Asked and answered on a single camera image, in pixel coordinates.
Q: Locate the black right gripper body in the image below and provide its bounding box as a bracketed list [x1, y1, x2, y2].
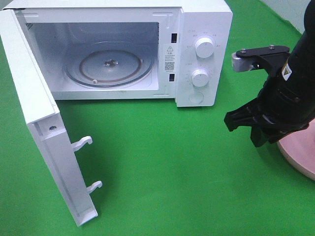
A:
[255, 74, 310, 143]

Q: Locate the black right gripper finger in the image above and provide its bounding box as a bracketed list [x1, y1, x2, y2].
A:
[224, 100, 262, 132]
[250, 125, 271, 148]

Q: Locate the pink round plate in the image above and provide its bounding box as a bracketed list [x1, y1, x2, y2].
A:
[277, 123, 315, 180]

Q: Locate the round white door release button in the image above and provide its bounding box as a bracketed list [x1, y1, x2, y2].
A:
[189, 92, 204, 104]

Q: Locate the white microwave door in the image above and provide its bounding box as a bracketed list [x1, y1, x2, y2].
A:
[0, 9, 102, 226]

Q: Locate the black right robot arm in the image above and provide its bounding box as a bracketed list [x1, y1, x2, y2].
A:
[224, 0, 315, 147]

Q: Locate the lower white microwave knob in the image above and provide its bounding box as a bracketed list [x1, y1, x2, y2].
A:
[191, 69, 209, 88]

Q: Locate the white microwave knob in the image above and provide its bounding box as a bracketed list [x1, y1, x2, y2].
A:
[191, 69, 209, 88]
[194, 36, 215, 59]

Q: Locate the upper white microwave knob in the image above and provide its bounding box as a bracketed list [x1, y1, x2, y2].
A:
[194, 36, 215, 59]

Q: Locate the white microwave oven body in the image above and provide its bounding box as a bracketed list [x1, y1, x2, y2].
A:
[2, 0, 233, 107]

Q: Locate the green table cloth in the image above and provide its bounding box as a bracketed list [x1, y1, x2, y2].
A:
[0, 0, 315, 236]

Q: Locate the glass microwave turntable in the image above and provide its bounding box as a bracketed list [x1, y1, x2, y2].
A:
[64, 41, 158, 88]

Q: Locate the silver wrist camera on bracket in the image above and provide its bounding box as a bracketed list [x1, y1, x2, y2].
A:
[232, 45, 290, 77]

